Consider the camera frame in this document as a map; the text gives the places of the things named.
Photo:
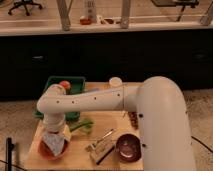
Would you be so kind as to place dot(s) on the black stand at left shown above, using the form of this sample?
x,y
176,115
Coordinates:
x,y
9,149

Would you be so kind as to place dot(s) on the small red object on shelf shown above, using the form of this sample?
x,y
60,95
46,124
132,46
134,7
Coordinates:
x,y
85,21

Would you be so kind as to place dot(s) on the orange ball in tray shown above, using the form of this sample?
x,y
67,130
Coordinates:
x,y
65,84

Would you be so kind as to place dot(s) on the blue sponge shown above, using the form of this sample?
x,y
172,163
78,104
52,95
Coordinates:
x,y
94,89

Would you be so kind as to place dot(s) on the red-orange bowl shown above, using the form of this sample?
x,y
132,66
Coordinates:
x,y
46,153

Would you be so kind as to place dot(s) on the green vegetable toy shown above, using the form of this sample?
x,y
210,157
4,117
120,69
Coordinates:
x,y
85,125

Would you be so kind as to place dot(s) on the white cup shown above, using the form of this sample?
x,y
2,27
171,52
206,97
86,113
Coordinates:
x,y
115,82

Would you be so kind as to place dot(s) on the brown dried grape bunch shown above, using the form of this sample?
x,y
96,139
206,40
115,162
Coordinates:
x,y
133,120

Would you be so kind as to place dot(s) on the black office chair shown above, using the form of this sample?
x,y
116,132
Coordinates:
x,y
24,3

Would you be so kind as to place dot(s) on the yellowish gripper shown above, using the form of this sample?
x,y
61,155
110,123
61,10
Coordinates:
x,y
63,134

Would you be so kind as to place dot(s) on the green plastic tray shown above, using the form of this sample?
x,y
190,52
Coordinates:
x,y
77,87

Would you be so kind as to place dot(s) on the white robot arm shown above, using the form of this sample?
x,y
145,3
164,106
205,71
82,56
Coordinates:
x,y
162,118

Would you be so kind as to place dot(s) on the dark brown bowl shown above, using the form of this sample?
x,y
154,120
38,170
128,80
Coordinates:
x,y
128,148

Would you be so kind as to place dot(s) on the grey-blue towel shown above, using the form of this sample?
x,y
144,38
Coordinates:
x,y
55,142

